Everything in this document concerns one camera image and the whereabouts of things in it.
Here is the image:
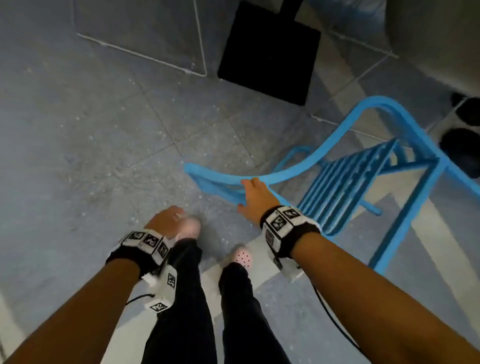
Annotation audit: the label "person's left hand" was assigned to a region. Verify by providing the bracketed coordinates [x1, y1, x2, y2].
[143, 205, 185, 240]

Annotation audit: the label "person's right hand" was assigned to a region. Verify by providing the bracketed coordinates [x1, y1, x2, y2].
[236, 177, 283, 227]

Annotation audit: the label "blue chair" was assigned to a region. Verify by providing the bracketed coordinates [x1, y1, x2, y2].
[183, 95, 480, 276]

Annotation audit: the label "person's right forearm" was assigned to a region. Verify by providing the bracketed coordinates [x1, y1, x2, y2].
[290, 232, 480, 364]

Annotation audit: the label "person's left forearm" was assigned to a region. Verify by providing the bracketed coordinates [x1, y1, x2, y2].
[2, 258, 141, 364]

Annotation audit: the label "person's black trousers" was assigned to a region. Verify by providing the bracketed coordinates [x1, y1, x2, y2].
[141, 238, 292, 364]

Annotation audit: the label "pink perforated shoe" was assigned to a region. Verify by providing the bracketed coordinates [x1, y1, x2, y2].
[173, 217, 202, 242]
[228, 245, 253, 272]

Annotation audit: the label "black square table base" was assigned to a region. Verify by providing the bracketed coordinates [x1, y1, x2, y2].
[217, 0, 322, 107]

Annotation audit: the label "black round object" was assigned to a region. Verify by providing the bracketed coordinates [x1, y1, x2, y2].
[439, 128, 480, 179]
[451, 92, 480, 127]

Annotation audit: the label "left wrist camera band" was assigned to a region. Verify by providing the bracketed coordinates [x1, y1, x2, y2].
[105, 229, 179, 315]

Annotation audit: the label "wrist camera band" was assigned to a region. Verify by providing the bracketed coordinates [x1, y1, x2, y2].
[259, 205, 322, 283]
[105, 229, 179, 315]

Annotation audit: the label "right wrist camera band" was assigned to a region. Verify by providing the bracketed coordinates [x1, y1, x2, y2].
[259, 205, 322, 283]

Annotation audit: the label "black cable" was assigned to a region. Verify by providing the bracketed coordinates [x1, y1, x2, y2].
[311, 281, 370, 359]
[125, 293, 155, 305]

